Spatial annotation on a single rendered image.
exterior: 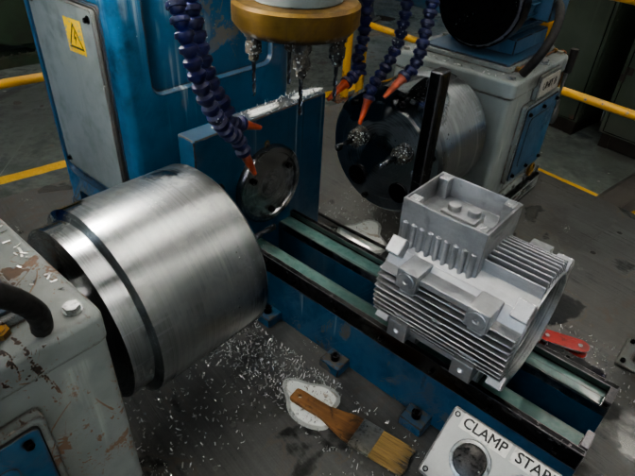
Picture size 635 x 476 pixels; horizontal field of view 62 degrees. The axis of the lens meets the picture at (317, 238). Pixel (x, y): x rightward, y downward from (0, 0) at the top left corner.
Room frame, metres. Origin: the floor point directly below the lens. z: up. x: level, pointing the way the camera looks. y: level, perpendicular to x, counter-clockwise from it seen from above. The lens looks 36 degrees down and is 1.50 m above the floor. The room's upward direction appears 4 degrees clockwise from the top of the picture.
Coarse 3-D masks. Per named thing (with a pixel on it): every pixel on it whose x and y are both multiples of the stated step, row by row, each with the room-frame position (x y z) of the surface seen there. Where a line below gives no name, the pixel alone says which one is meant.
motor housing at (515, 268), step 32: (512, 256) 0.53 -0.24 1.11; (544, 256) 0.53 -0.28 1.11; (384, 288) 0.54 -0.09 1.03; (448, 288) 0.51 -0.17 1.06; (480, 288) 0.50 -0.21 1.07; (512, 288) 0.49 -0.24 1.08; (544, 288) 0.47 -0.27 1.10; (416, 320) 0.51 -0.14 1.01; (448, 320) 0.48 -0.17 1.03; (512, 320) 0.46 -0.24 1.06; (544, 320) 0.55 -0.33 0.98; (448, 352) 0.48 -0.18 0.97; (480, 352) 0.45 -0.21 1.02; (512, 352) 0.44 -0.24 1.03
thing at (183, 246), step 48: (144, 192) 0.53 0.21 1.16; (192, 192) 0.54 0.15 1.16; (48, 240) 0.46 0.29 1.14; (96, 240) 0.44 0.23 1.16; (144, 240) 0.46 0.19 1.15; (192, 240) 0.48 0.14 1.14; (240, 240) 0.51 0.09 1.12; (96, 288) 0.40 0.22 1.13; (144, 288) 0.41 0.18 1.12; (192, 288) 0.44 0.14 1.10; (240, 288) 0.48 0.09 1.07; (144, 336) 0.39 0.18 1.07; (192, 336) 0.42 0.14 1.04; (144, 384) 0.39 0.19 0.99
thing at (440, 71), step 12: (432, 72) 0.77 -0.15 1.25; (444, 72) 0.77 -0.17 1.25; (432, 84) 0.77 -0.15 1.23; (444, 84) 0.77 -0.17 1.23; (432, 96) 0.77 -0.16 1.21; (444, 96) 0.78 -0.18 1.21; (432, 108) 0.76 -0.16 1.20; (432, 120) 0.76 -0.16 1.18; (420, 132) 0.77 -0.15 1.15; (432, 132) 0.77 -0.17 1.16; (420, 144) 0.77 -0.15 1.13; (432, 144) 0.77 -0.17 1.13; (420, 156) 0.77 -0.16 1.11; (432, 156) 0.78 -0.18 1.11; (420, 168) 0.76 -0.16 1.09; (420, 180) 0.76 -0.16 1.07
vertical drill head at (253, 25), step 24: (240, 0) 0.75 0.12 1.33; (264, 0) 0.73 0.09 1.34; (288, 0) 0.72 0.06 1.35; (312, 0) 0.72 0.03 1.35; (336, 0) 0.75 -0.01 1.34; (240, 24) 0.72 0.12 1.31; (264, 24) 0.70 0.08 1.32; (288, 24) 0.69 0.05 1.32; (312, 24) 0.70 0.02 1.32; (336, 24) 0.71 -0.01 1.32; (288, 48) 0.83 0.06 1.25; (336, 48) 0.77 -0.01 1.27; (288, 72) 0.84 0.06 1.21; (336, 72) 0.78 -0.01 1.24
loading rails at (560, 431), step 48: (288, 240) 0.83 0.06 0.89; (336, 240) 0.79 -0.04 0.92; (288, 288) 0.69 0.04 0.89; (336, 288) 0.66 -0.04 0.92; (336, 336) 0.61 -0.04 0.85; (384, 336) 0.56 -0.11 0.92; (384, 384) 0.55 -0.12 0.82; (432, 384) 0.50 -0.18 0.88; (480, 384) 0.48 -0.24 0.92; (528, 384) 0.51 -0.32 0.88; (576, 384) 0.49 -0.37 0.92; (528, 432) 0.41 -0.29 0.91; (576, 432) 0.41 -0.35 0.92
